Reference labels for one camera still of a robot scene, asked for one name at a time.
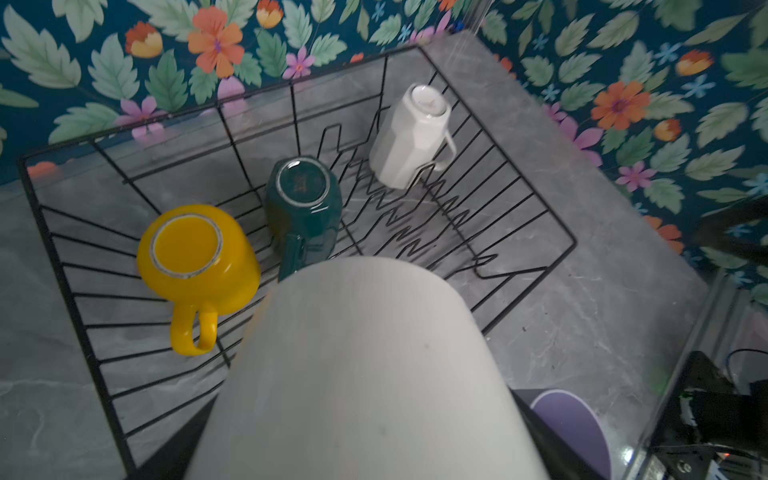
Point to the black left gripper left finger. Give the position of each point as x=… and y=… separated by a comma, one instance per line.
x=173, y=458

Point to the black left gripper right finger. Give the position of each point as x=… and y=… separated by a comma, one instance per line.
x=552, y=444

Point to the yellow plastic cup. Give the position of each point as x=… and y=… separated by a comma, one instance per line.
x=198, y=258

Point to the red and white mug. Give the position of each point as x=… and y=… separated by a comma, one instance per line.
x=365, y=368

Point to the cream and green mug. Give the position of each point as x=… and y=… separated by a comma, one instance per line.
x=303, y=209

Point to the cream ceramic mug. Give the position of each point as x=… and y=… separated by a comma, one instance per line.
x=414, y=134

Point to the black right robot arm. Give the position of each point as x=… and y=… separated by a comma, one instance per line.
x=707, y=429

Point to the lilac plastic cup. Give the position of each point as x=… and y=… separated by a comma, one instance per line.
x=573, y=429

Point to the black wire dish rack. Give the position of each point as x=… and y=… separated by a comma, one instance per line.
x=480, y=224

